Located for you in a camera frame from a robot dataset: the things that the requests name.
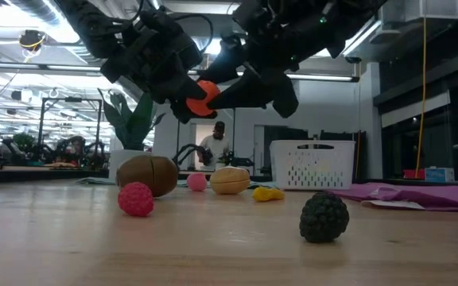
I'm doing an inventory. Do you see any red box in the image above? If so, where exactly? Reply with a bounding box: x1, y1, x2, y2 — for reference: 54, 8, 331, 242
402, 168, 427, 180

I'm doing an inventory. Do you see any person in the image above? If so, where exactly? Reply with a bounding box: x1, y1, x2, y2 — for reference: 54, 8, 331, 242
196, 121, 232, 168
56, 135, 89, 166

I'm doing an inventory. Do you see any purple cloth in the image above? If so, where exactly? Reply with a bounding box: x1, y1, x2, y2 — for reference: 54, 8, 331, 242
332, 181, 458, 214

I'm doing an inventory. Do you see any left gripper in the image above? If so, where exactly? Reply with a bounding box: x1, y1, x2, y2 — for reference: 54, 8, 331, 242
101, 10, 218, 125

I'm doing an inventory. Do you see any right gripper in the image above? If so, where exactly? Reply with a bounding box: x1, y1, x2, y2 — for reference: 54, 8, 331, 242
197, 0, 345, 119

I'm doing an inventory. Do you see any plant in white pot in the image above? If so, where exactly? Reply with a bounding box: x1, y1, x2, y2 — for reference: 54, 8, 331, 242
97, 87, 169, 182

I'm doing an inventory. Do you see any brown toy kiwi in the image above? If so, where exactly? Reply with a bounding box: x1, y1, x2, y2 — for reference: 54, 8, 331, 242
115, 154, 180, 199

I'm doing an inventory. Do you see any black toy blackberry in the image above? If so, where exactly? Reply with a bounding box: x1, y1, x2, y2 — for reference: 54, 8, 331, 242
298, 191, 351, 245

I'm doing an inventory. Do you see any tan toy potato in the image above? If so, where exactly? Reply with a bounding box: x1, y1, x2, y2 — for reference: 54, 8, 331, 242
209, 166, 251, 195

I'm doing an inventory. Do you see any white perforated plastic basket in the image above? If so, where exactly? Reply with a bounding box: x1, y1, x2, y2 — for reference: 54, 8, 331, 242
269, 139, 356, 191

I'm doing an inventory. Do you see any pink toy peach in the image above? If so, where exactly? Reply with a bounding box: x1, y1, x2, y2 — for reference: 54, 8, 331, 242
186, 172, 208, 192

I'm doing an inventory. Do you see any yellow toy banana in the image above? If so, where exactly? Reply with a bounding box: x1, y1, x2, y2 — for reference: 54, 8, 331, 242
251, 186, 286, 203

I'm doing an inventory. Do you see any orange toy fruit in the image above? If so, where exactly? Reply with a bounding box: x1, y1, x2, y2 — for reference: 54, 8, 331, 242
184, 79, 222, 118

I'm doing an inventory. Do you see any yellow hanging cable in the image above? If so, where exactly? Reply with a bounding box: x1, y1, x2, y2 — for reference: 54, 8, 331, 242
413, 15, 429, 180

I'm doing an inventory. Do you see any black background gantry frame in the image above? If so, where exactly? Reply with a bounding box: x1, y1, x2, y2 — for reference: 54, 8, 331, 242
37, 96, 103, 160

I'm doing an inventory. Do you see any blue white box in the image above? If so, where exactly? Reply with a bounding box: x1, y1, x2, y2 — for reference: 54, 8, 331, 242
425, 166, 456, 184

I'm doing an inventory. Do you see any red toy raspberry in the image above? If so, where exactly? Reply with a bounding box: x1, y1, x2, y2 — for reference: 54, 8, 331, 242
117, 181, 155, 218

